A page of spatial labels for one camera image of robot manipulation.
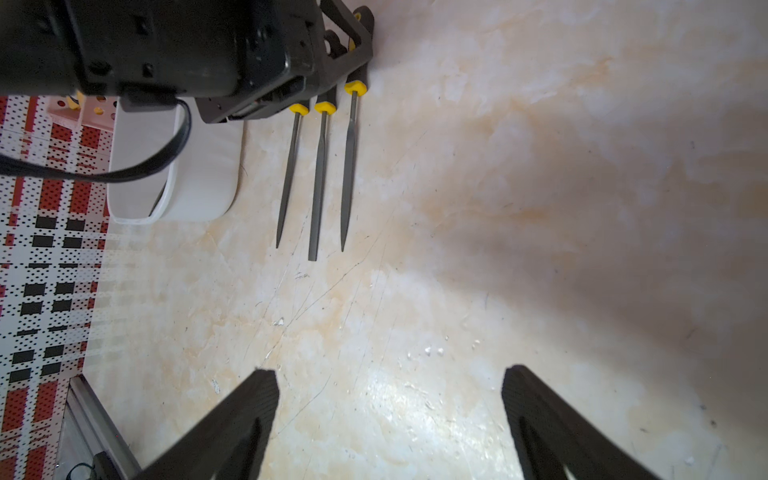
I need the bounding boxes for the pink perforated basket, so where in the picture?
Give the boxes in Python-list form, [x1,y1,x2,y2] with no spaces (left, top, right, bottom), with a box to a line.
[46,92,119,132]

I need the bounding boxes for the black yellow file tool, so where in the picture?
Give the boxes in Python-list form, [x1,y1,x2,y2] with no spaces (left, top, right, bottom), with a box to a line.
[276,100,310,247]

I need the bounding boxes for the white plastic storage box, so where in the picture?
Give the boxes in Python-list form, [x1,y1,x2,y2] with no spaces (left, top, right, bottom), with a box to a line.
[107,98,244,225]

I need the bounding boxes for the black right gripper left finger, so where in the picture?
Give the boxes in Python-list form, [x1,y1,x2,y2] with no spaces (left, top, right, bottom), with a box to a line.
[136,369,280,479]

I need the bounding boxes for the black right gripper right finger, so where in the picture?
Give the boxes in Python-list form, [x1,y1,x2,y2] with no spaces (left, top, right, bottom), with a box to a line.
[501,365,656,479]

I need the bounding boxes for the black camera cable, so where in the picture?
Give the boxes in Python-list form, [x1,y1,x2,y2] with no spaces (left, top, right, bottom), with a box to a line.
[0,98,193,185]

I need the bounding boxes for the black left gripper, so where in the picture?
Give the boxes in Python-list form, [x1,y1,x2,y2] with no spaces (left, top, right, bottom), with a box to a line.
[1,0,374,123]

